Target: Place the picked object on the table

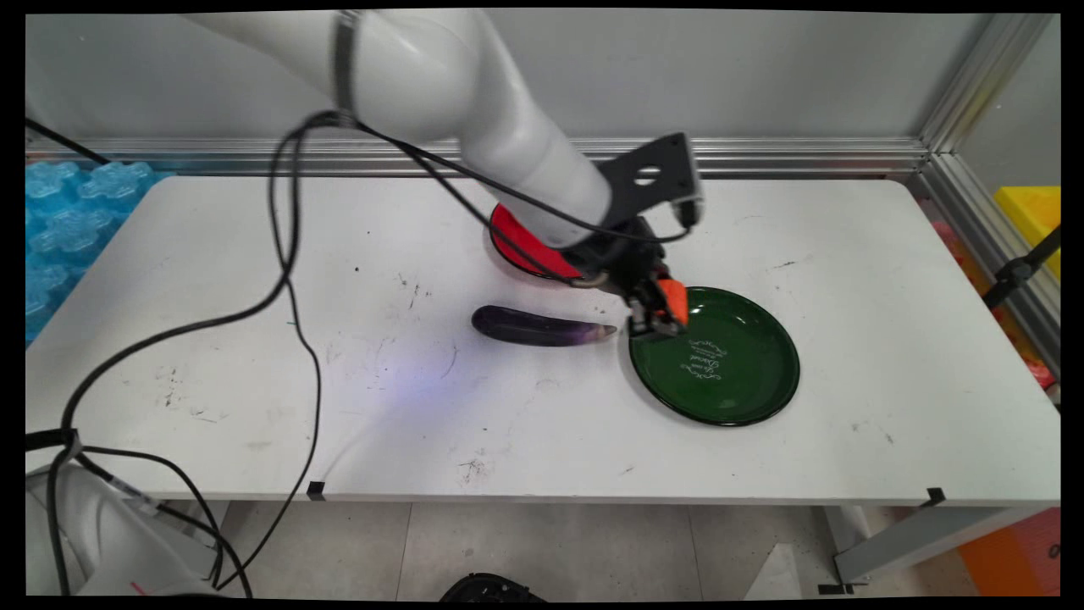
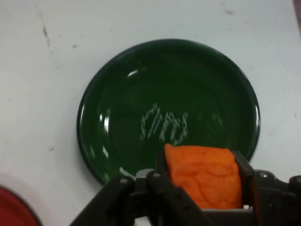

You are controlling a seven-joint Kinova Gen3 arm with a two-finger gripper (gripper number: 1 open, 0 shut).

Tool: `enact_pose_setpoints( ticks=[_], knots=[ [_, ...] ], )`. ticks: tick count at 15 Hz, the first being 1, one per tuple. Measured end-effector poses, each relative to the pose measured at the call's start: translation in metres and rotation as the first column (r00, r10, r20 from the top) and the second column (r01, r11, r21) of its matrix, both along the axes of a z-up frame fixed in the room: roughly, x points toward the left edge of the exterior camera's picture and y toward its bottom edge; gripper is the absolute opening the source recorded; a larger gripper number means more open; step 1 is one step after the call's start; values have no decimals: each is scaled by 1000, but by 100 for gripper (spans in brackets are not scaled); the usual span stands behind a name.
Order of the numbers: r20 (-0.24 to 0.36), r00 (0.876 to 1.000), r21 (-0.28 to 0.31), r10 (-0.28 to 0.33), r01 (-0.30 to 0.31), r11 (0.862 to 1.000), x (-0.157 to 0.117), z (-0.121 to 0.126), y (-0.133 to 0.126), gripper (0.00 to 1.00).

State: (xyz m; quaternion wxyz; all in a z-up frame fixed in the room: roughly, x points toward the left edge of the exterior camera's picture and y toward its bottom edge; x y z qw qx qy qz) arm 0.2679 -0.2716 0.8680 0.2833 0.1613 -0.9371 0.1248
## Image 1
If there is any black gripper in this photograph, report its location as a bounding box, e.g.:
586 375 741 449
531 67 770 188
563 216 685 341

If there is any orange carrot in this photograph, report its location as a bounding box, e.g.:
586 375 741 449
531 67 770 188
659 278 689 328

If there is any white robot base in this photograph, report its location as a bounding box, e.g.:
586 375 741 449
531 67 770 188
25 462 225 596

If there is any dark green round plate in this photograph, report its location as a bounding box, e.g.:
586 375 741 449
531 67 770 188
628 286 801 427

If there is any dark purple eggplant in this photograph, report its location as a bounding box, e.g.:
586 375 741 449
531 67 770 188
471 305 619 348

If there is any red round plate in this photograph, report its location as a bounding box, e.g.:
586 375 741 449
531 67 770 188
489 202 585 280

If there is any black round floor object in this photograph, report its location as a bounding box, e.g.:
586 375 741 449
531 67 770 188
439 573 547 602

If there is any grey table leg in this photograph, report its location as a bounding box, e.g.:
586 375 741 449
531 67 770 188
826 506 1021 587

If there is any yellow plastic box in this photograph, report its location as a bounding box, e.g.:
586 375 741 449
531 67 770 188
993 185 1061 280

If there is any orange box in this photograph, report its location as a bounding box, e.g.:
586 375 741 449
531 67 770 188
957 507 1061 596

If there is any blue bubble foam sheet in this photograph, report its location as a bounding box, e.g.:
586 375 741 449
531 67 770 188
25 161 174 344

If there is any black wrist camera mount plate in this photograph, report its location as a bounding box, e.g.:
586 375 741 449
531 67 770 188
597 133 697 231

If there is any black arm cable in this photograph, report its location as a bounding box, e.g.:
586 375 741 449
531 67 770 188
394 144 594 285
356 121 697 247

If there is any long aluminium frame rail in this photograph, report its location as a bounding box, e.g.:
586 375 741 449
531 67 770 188
25 137 930 179

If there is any short aluminium frame rail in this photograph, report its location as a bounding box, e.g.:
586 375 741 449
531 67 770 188
906 152 1061 378

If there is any thin black cable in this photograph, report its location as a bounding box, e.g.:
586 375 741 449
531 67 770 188
216 280 324 590

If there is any aluminium frame post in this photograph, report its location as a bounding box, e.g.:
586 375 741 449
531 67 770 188
919 13 1055 155

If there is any thick black cable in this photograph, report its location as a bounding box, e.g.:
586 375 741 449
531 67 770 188
47 110 357 596

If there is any black base cable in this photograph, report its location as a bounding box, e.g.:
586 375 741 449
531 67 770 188
80 445 253 596

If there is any black wall cable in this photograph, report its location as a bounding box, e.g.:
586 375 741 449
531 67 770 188
25 119 111 166

